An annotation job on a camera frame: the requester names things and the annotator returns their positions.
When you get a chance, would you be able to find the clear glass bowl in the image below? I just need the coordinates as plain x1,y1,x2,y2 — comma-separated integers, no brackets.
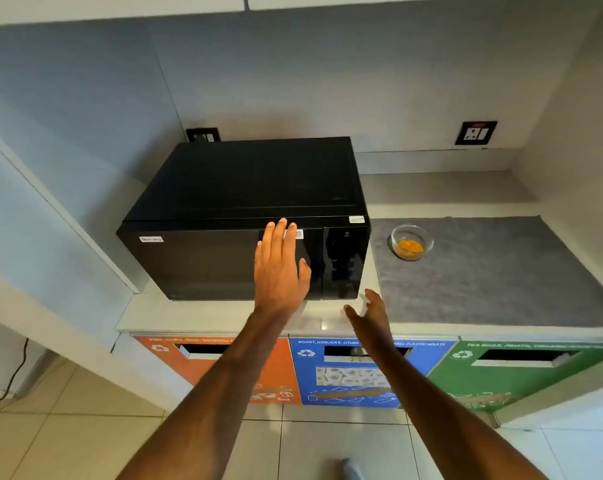
390,225,434,262

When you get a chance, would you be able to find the person's right hand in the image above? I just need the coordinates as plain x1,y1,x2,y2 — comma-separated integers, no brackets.
344,289,397,356

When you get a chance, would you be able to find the orange recycling bin panel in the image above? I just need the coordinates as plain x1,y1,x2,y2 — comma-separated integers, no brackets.
134,336,302,406

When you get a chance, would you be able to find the person's right forearm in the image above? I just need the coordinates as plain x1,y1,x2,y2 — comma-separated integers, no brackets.
374,345,549,480

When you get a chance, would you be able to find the person's left hand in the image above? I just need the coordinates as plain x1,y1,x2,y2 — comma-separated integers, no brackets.
254,218,312,323

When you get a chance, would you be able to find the black microwave oven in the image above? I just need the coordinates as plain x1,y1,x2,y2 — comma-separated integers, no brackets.
116,137,372,302

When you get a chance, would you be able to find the green recycling bin panel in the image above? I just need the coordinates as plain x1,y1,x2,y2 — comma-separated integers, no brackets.
426,340,603,413

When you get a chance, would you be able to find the black power cable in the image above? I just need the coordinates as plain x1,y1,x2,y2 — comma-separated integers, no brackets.
0,337,30,421

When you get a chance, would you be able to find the black wall socket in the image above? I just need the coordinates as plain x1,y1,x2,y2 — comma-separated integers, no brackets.
186,127,221,144
455,121,498,146

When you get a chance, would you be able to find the grey counter mat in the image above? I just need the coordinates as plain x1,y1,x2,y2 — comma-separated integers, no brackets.
370,216,603,328

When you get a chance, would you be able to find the blue recycling bin panel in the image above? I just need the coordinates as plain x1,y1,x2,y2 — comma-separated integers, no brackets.
288,337,459,409

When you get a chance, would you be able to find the person's left forearm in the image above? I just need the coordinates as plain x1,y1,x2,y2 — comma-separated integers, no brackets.
117,310,295,480

